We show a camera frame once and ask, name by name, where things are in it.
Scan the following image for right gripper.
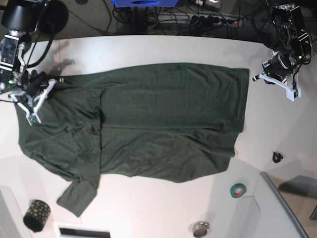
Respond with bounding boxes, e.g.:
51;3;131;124
21;70;58;100

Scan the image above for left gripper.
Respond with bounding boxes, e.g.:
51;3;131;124
252;51;300;82

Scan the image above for dark green t-shirt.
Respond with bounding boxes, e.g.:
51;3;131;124
16;63;249;216

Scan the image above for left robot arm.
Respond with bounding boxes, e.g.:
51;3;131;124
263;0;314;84

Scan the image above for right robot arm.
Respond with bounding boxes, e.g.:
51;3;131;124
0;0;63;94

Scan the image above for black round stand base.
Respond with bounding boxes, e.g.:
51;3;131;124
39;0;69;35

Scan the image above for small black clip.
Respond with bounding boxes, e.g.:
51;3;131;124
272;151;284;163

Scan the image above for white power strip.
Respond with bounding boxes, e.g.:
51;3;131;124
154;12;246;28

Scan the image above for blue box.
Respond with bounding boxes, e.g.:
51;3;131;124
110;0;178;7

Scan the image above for green tape roll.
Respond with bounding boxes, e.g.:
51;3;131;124
230;183;247;198

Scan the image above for black gold dotted cup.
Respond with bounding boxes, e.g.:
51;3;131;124
23;200;51;233

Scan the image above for white slotted tray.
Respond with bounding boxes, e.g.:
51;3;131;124
53;222;112;238

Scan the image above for round metal tin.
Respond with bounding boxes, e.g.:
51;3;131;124
192;221;210;238

